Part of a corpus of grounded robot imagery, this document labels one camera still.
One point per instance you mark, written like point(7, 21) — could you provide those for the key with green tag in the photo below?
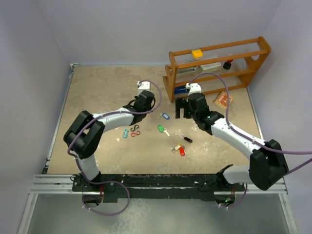
point(163, 130)

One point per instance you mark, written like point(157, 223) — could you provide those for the key with yellow tag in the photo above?
point(175, 148)

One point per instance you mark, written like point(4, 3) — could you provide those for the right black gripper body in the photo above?
point(192, 113)

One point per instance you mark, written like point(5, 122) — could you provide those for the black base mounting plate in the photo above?
point(157, 186)

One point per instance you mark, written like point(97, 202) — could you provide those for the white box on shelf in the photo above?
point(211, 67)

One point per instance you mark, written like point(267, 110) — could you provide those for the red black bottle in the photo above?
point(227, 65)

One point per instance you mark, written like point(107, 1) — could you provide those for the aluminium rail frame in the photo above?
point(119, 137)

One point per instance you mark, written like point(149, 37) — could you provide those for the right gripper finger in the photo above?
point(186, 112)
point(180, 103)

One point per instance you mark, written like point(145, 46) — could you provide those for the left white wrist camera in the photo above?
point(143, 86)

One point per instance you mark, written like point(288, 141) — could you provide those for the wooden shelf rack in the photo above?
point(239, 60)

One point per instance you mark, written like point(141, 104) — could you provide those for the key with blue tag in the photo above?
point(164, 115)

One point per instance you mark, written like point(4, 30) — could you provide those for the blue handled tool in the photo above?
point(180, 90)

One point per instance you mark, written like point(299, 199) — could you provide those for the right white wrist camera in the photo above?
point(193, 88)

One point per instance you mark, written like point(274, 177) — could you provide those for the key with black tag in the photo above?
point(184, 138)

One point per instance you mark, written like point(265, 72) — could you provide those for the light blue S carabiner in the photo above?
point(125, 133)

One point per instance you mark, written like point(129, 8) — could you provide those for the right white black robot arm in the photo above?
point(266, 163)

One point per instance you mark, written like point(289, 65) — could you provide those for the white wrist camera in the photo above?
point(143, 86)
point(193, 88)

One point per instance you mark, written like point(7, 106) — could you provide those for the key with red tag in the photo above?
point(182, 151)

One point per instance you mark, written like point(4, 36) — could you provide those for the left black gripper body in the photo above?
point(136, 97)

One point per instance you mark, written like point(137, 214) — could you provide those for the yellow cap container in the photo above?
point(197, 53)

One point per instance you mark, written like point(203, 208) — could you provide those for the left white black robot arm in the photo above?
point(83, 136)

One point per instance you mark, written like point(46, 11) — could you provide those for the red S carabiner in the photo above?
point(134, 134)

